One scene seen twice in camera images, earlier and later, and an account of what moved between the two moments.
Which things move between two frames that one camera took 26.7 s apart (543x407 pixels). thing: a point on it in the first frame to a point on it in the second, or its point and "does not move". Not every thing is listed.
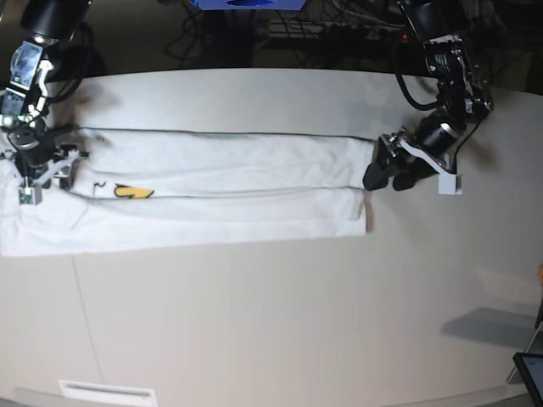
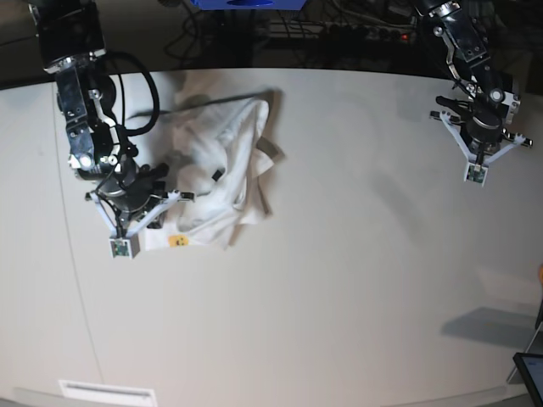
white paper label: [108, 395] does not move
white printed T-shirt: [146, 187] to [215, 142]
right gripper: [437, 136] to [481, 126]
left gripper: [36, 147] to [133, 192]
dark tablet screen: [530, 366] does not move
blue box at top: [249, 4] does not move
